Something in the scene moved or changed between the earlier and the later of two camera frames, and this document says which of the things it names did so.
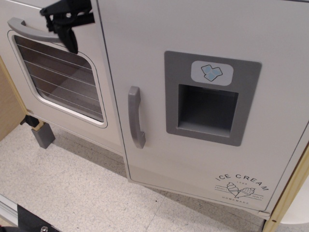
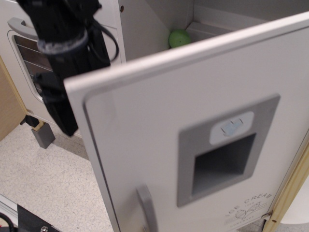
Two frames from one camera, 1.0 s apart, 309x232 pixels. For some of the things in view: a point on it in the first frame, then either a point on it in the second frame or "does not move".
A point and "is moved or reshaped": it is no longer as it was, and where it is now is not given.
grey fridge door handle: (139, 137) → (147, 201)
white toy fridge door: (273, 33) is moved or reshaped
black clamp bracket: (31, 120) does not move
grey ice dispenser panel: (210, 97) → (217, 154)
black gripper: (62, 16) → (70, 55)
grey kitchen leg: (45, 135) does not move
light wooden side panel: (12, 110) does not move
